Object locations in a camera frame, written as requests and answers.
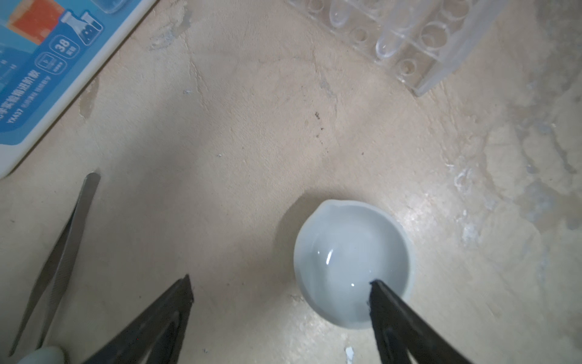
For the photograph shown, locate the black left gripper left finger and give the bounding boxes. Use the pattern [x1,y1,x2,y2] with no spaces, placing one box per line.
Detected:
[86,275,194,363]

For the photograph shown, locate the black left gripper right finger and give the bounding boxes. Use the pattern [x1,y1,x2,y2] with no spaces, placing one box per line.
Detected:
[368,280,471,364]

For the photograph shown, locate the white evaporating dish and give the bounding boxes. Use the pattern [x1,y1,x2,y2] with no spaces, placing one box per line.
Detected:
[293,200,415,329]

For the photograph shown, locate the white pestle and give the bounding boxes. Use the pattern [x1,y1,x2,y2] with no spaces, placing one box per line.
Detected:
[18,346,66,364]

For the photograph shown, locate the clear test tube rack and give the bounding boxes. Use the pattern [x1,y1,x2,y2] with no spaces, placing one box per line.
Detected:
[290,0,506,96]

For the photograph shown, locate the metal tweezers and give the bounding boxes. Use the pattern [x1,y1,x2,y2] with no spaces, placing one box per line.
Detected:
[8,171,101,356]

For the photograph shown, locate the white plastic storage box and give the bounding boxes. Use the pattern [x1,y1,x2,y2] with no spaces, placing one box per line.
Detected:
[1,0,155,177]

